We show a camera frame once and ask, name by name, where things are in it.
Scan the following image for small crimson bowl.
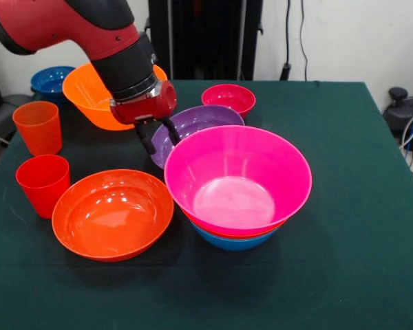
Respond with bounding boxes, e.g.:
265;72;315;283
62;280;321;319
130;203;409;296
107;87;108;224
201;84;257;120

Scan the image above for large pink bowl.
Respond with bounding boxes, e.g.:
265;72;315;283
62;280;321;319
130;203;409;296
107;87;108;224
163;125;313;232

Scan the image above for orange cup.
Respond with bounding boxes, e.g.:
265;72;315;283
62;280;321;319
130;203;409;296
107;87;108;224
12;100;63;157

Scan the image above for orange-red shallow bowl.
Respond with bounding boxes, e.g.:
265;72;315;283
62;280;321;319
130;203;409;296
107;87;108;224
181;208;286;241
51;168;175;263

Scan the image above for small dark blue bowl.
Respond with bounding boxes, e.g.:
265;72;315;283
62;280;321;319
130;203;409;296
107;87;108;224
30;65;76;104

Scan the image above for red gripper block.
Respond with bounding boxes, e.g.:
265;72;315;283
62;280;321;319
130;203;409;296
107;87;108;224
109;80;182;156

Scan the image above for tangled floor cables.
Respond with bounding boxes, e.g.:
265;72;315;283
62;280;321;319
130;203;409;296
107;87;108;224
399;104;413;166

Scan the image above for light blue bowl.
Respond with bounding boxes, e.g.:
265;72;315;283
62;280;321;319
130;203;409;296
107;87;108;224
191;223;278;252

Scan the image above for black wall cable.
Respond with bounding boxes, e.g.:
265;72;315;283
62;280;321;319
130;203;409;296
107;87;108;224
298;0;309;82
281;0;293;82

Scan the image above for purple bowl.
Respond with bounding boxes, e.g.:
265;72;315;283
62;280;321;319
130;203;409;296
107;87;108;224
150;104;246;171

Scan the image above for large orange bowl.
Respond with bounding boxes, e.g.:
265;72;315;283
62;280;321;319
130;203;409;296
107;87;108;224
61;63;169;132

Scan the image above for red cup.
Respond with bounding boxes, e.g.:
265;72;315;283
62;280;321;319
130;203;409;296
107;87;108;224
15;154;72;220

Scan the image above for dark green table cloth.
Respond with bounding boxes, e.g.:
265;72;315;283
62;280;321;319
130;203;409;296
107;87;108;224
0;79;413;330

